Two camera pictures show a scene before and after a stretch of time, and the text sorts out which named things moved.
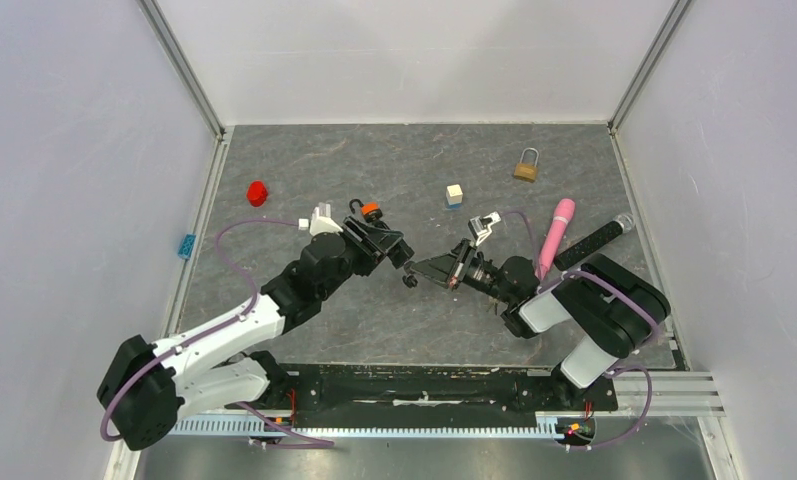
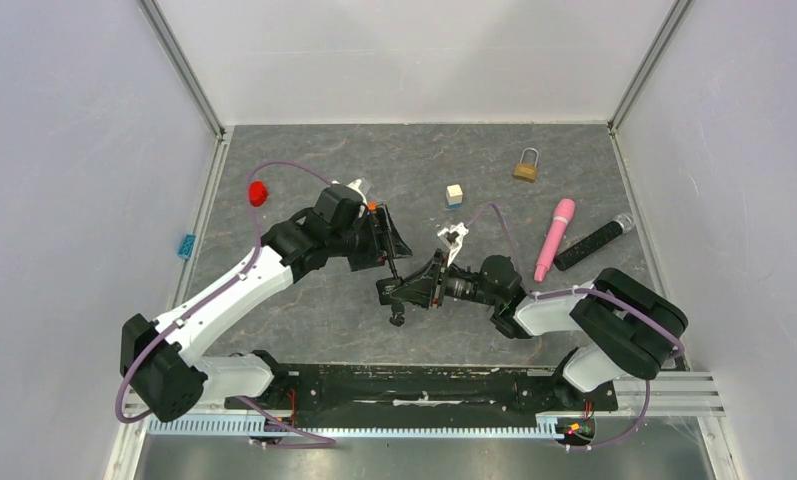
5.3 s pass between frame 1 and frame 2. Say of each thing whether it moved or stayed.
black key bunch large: moved
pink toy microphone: stayed
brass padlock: stayed
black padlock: moved
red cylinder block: stayed
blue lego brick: stayed
